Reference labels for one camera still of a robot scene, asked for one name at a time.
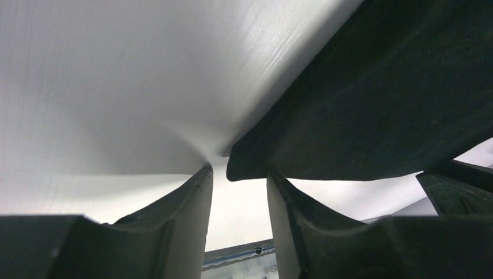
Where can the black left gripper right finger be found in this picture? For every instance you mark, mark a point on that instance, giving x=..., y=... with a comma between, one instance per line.
x=314, y=241

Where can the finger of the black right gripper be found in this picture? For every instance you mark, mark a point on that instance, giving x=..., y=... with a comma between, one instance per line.
x=456, y=187

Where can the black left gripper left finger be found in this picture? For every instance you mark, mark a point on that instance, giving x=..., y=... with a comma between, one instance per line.
x=165, y=239

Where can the black t shirt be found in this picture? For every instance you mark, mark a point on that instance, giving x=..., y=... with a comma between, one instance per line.
x=401, y=87

